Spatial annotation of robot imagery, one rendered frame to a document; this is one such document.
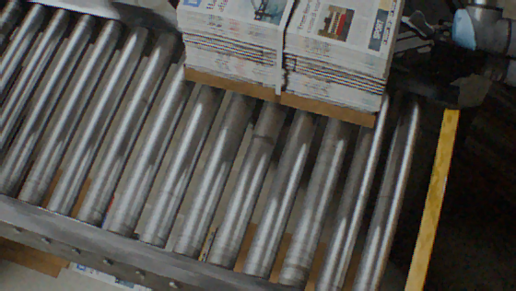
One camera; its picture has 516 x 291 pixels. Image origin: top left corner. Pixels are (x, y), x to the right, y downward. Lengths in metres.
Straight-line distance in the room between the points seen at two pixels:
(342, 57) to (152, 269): 0.49
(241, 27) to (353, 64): 0.20
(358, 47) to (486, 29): 0.31
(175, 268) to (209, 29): 0.42
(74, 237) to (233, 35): 0.46
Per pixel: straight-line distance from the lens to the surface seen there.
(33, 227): 1.33
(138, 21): 1.53
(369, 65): 1.21
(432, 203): 1.30
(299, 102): 1.35
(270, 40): 1.23
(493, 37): 1.39
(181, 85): 1.42
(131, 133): 1.38
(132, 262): 1.26
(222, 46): 1.29
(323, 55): 1.22
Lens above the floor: 1.97
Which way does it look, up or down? 61 degrees down
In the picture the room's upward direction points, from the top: straight up
